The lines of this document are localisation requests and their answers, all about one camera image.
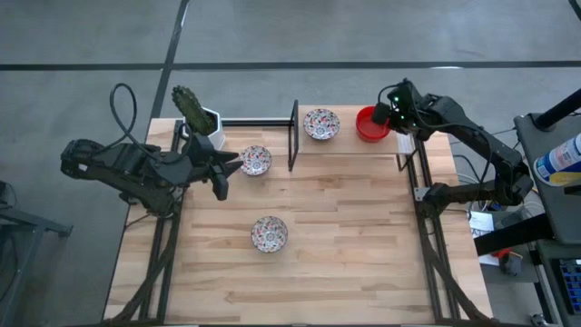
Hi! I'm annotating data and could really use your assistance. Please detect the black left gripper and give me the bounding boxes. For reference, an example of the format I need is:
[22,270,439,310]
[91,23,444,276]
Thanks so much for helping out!
[183,134,244,202]

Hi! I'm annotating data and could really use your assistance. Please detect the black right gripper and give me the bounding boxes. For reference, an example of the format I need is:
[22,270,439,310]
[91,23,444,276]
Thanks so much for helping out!
[371,77,417,135]

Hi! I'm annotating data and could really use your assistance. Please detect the floral patterned ceramic bowl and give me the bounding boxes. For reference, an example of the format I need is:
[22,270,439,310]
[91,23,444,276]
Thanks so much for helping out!
[238,144,273,177]
[302,107,341,141]
[251,215,290,254]

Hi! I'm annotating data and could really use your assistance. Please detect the white hexagonal plant pot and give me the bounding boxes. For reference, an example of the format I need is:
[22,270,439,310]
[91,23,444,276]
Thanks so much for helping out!
[182,106,227,151]

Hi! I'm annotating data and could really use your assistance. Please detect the white paper strip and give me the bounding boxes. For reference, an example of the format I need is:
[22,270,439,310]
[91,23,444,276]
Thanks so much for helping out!
[397,131,415,154]

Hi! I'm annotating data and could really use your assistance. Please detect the black aluminium crossbar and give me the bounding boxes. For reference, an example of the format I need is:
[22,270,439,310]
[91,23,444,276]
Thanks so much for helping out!
[221,118,292,127]

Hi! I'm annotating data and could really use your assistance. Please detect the green cactus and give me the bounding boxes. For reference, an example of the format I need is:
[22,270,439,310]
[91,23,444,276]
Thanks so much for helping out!
[171,84,217,137]

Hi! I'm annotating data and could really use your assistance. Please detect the white paper sheet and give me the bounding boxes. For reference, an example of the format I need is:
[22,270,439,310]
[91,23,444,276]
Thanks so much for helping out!
[469,211,496,267]

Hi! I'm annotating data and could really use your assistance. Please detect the black pole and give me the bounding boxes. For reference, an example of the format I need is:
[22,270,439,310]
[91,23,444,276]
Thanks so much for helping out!
[530,88,581,131]

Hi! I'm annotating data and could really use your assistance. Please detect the white blue labelled bottle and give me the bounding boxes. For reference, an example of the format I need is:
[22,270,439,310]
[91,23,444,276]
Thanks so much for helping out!
[534,134,581,187]

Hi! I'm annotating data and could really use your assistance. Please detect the small grey black device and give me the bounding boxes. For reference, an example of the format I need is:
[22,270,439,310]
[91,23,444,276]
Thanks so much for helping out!
[501,252,523,277]

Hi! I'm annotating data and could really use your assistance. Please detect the grey metal cart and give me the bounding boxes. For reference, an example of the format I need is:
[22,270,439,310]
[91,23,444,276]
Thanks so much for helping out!
[514,113,581,246]

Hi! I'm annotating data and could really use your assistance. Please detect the black metal stand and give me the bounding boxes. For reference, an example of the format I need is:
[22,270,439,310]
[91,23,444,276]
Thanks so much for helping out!
[0,181,74,327]

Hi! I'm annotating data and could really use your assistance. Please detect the dark keypad coloured keys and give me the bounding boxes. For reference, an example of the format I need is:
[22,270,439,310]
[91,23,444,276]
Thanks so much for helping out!
[551,257,581,319]

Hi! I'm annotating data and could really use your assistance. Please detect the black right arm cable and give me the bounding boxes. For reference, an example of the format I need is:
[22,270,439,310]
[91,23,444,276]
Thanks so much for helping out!
[377,83,403,106]

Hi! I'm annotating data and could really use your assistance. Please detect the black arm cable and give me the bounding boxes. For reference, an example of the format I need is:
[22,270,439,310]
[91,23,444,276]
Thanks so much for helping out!
[109,83,158,160]
[377,83,403,106]

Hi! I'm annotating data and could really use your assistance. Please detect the wooden shelf black metal frame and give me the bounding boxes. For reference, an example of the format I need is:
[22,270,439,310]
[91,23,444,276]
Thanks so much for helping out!
[287,98,426,173]

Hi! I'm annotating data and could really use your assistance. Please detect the black aluminium table frame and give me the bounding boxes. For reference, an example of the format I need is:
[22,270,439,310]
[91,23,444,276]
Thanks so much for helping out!
[406,115,500,324]
[108,118,194,324]

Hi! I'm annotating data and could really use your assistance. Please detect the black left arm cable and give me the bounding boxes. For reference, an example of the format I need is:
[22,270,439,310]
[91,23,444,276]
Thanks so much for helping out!
[109,83,158,160]

